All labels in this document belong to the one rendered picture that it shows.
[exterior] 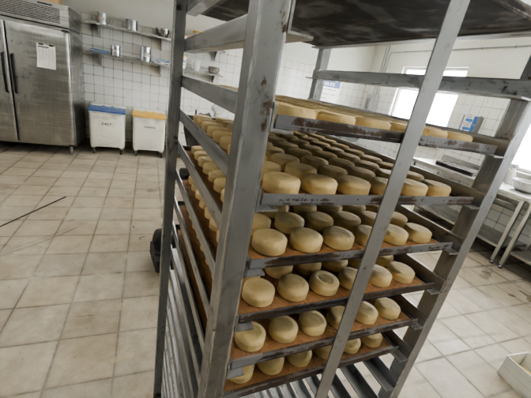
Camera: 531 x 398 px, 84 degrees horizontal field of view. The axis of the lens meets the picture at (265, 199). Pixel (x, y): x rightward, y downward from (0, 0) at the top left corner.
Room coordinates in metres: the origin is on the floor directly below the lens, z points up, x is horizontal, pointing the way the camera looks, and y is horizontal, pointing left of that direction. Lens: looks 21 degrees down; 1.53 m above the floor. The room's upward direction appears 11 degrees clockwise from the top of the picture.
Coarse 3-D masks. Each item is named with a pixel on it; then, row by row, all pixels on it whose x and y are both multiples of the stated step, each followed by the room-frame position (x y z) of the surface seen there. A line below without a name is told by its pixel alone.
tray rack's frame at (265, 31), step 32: (256, 0) 0.30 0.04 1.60; (288, 0) 0.30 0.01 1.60; (256, 32) 0.29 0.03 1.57; (448, 32) 0.40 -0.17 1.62; (256, 64) 0.29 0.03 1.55; (256, 96) 0.29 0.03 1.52; (416, 96) 0.40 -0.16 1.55; (256, 128) 0.30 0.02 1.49; (416, 128) 0.40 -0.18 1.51; (512, 128) 0.50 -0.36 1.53; (256, 160) 0.30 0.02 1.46; (512, 160) 0.50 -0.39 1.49; (224, 192) 0.31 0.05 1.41; (256, 192) 0.30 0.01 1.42; (384, 192) 0.40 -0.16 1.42; (224, 224) 0.30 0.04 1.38; (384, 224) 0.41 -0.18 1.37; (480, 224) 0.50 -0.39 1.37; (224, 256) 0.29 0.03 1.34; (448, 256) 0.51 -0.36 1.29; (224, 288) 0.29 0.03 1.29; (352, 288) 0.40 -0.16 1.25; (448, 288) 0.50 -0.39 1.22; (224, 320) 0.30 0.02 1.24; (352, 320) 0.41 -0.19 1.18; (224, 352) 0.30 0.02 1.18; (416, 352) 0.50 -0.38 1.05; (320, 384) 0.40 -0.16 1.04
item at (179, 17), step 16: (176, 0) 0.84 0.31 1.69; (176, 16) 0.84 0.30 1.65; (176, 32) 0.84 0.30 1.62; (176, 48) 0.84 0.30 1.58; (176, 64) 0.84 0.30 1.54; (176, 80) 0.84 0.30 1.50; (176, 96) 0.84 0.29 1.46; (176, 112) 0.84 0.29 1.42; (176, 128) 0.84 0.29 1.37; (176, 144) 0.85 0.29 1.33; (176, 160) 0.85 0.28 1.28; (160, 256) 0.85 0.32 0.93; (160, 272) 0.84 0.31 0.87; (160, 288) 0.84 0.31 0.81; (160, 304) 0.84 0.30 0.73; (160, 320) 0.84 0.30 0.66; (160, 336) 0.84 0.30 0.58; (160, 352) 0.84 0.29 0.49; (160, 368) 0.84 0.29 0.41; (160, 384) 0.85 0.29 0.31
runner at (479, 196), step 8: (328, 136) 0.91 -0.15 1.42; (344, 144) 0.84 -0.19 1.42; (352, 144) 0.81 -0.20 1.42; (368, 152) 0.75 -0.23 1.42; (376, 152) 0.73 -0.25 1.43; (384, 160) 0.70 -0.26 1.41; (392, 160) 0.68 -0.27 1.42; (416, 168) 0.62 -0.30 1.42; (424, 176) 0.60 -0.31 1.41; (432, 176) 0.58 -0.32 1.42; (440, 176) 0.57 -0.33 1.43; (448, 184) 0.55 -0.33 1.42; (456, 184) 0.54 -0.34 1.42; (456, 192) 0.53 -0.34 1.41; (464, 192) 0.52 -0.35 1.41; (472, 192) 0.51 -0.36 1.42; (480, 192) 0.50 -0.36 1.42; (480, 200) 0.49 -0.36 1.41; (472, 208) 0.48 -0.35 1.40
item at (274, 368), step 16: (192, 272) 0.64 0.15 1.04; (368, 336) 0.51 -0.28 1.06; (304, 352) 0.44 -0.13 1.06; (320, 352) 0.45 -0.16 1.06; (352, 352) 0.47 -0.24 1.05; (256, 368) 0.40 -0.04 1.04; (272, 368) 0.39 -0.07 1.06; (288, 368) 0.41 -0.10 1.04; (304, 368) 0.42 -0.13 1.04; (224, 384) 0.36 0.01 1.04; (240, 384) 0.36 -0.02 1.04
